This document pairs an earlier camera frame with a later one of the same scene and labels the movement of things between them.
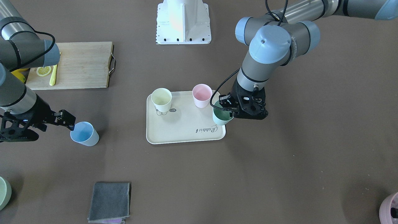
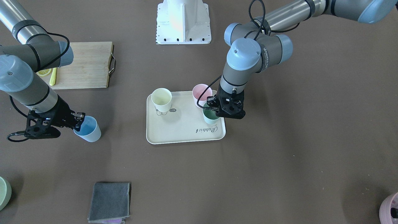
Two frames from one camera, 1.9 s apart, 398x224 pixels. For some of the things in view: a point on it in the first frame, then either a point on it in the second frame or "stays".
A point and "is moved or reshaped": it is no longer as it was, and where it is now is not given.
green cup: x=220 y=117 is moved or reshaped
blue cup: x=84 y=133 is moved or reshaped
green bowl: x=5 y=193 stays
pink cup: x=201 y=93 stays
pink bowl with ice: x=388 y=210 stays
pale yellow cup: x=161 y=98 stays
